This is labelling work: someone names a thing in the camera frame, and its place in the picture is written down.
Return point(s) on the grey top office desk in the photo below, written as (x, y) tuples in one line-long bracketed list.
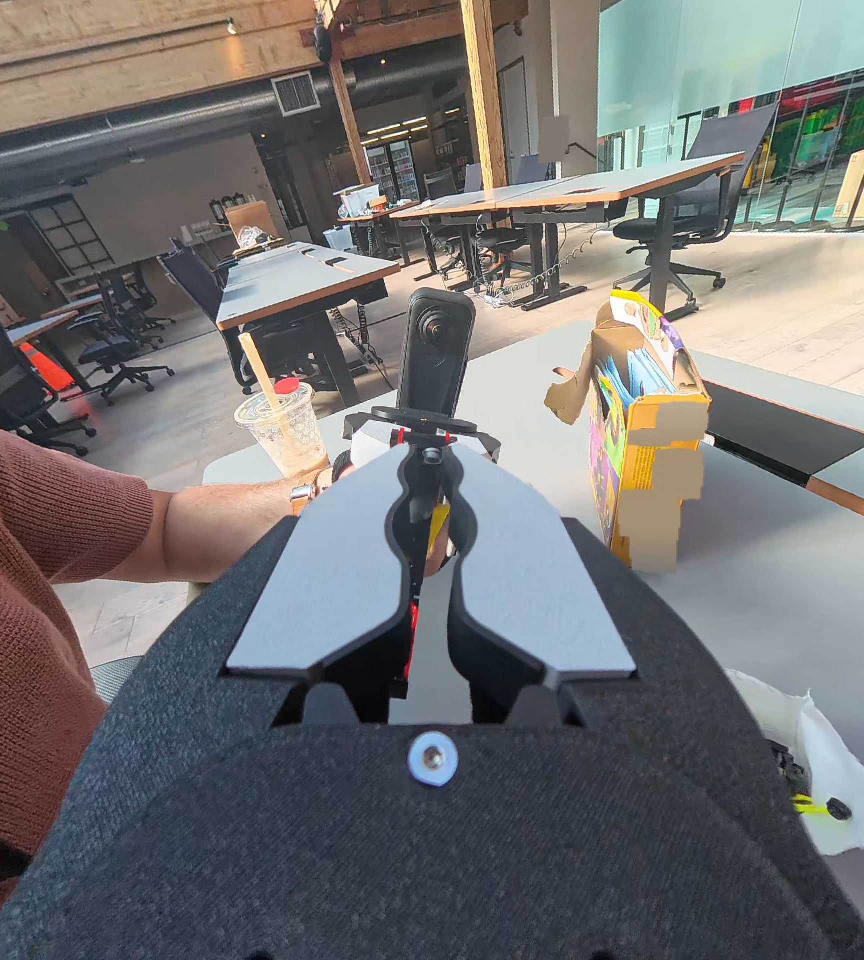
[(305, 278)]

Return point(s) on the torn printed white paper bag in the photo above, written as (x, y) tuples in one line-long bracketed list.
[(822, 743)]

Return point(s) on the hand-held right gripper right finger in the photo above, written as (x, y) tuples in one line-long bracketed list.
[(544, 600)]

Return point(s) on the colourful cardboard lego box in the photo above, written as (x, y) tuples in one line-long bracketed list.
[(649, 450)]

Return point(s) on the clear plastic cup with straw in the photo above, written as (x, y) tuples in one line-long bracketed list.
[(285, 435)]

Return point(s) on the small red black lego assembly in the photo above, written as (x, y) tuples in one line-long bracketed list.
[(438, 533)]

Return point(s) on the long wood edged desk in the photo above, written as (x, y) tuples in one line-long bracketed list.
[(582, 188)]

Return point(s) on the long ceiling duct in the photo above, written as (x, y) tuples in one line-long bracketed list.
[(132, 135)]

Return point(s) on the wooden support post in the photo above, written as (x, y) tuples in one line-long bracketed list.
[(484, 90)]

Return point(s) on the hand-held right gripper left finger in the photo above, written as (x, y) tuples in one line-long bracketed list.
[(312, 600)]

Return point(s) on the wall vent grille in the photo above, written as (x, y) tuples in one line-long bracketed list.
[(296, 93)]

